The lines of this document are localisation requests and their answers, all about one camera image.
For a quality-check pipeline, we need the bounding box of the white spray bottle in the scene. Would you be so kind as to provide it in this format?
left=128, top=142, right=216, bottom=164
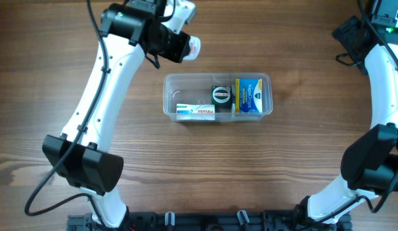
left=182, top=36, right=201, bottom=61

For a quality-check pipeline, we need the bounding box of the white green medicine box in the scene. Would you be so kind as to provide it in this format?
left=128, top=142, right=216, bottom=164
left=177, top=103, right=216, bottom=121

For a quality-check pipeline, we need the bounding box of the green square box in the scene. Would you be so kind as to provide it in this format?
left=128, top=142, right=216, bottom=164
left=211, top=86, right=232, bottom=107

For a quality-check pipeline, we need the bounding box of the blue VapoDrops box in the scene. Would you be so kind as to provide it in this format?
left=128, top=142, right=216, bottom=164
left=234, top=78, right=263, bottom=113

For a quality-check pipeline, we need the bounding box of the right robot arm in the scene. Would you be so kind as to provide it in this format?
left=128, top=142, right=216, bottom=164
left=282, top=0, right=398, bottom=230

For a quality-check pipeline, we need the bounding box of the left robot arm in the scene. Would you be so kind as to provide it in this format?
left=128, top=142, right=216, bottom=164
left=42, top=0, right=200, bottom=230

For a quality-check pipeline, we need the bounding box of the clear plastic container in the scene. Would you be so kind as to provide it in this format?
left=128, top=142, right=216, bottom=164
left=163, top=73, right=273, bottom=122

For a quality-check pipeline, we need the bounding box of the right black cable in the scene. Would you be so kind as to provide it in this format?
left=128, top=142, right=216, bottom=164
left=334, top=0, right=398, bottom=84

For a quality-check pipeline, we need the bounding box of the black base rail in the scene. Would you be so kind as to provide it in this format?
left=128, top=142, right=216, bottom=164
left=66, top=210, right=352, bottom=231

